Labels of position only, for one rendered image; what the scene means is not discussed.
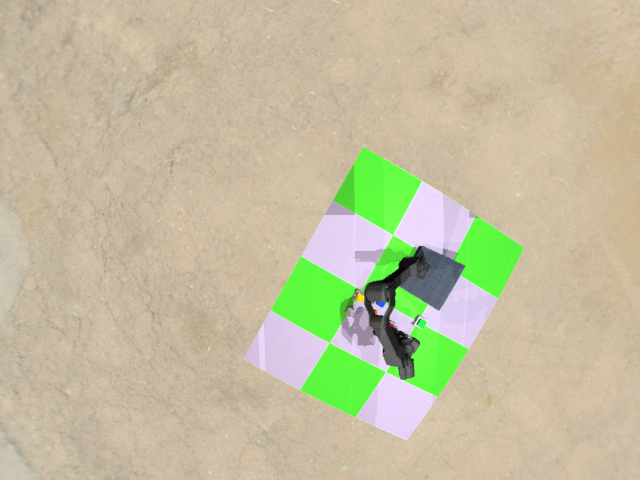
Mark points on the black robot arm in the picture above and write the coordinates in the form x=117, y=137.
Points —
x=395, y=353

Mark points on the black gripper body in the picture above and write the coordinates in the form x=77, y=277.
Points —
x=399, y=335

